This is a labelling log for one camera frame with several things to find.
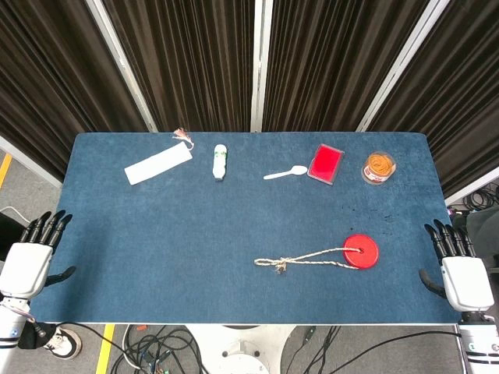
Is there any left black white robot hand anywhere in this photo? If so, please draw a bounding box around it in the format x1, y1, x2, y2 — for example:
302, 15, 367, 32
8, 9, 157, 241
0, 210, 77, 301

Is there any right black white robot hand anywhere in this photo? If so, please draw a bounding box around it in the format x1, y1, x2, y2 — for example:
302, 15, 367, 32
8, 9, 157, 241
418, 219, 495, 312

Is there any red round bead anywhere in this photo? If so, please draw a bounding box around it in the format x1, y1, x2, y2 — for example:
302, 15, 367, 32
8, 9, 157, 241
342, 233, 380, 271

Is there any beige twisted rope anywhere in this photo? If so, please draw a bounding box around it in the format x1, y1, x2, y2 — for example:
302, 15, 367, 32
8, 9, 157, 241
253, 245, 366, 276

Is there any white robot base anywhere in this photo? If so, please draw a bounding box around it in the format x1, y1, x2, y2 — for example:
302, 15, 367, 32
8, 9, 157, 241
186, 324, 298, 374

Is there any black garment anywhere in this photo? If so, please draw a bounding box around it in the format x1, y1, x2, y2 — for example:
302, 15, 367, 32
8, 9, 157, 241
0, 212, 31, 251

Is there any dark green bag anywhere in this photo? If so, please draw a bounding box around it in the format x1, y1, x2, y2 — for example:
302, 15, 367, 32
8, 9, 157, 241
452, 205, 499, 261

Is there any black trouser leg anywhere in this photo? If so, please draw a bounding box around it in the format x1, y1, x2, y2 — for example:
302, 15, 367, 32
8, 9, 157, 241
17, 322, 56, 351

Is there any black and white sneaker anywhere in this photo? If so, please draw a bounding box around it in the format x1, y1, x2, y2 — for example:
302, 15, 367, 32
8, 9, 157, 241
41, 326, 83, 361

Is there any yellow floor tape strip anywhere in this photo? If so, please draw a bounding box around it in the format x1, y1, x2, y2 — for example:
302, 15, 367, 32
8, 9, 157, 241
94, 323, 117, 374
0, 153, 14, 188

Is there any jar of rubber bands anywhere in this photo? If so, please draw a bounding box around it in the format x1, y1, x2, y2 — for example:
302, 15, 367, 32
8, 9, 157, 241
361, 150, 398, 187

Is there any white bookmark with tassel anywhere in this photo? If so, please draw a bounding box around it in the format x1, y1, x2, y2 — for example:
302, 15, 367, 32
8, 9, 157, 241
123, 128, 195, 186

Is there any red ink pad box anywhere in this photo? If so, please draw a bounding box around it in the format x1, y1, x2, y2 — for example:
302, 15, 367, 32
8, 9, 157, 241
306, 143, 346, 186

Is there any dark brown curtain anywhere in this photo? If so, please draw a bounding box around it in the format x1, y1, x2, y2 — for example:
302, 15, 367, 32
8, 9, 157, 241
0, 0, 151, 183
101, 0, 257, 133
261, 0, 434, 133
366, 0, 499, 199

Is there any blue felt table mat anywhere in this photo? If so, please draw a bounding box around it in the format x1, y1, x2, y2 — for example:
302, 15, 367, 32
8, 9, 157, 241
34, 132, 469, 325

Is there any white plastic spoon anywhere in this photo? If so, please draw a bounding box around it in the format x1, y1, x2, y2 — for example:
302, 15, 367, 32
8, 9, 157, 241
263, 165, 309, 182

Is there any small white bottle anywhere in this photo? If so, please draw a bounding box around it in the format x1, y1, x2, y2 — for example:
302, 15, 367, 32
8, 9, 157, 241
211, 143, 229, 182

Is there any black arm cable with plug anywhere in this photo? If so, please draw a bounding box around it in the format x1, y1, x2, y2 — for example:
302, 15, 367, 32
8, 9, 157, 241
23, 311, 132, 360

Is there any long black floor cable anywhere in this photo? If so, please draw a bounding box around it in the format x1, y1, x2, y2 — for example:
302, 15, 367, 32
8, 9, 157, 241
302, 330, 463, 374

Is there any black floor cable bundle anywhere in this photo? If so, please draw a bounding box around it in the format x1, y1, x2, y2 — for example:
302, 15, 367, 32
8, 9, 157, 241
112, 325, 210, 374

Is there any white metal frame post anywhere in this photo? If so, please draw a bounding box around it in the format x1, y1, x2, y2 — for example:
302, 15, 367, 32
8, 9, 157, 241
355, 0, 453, 133
84, 0, 159, 133
250, 0, 273, 132

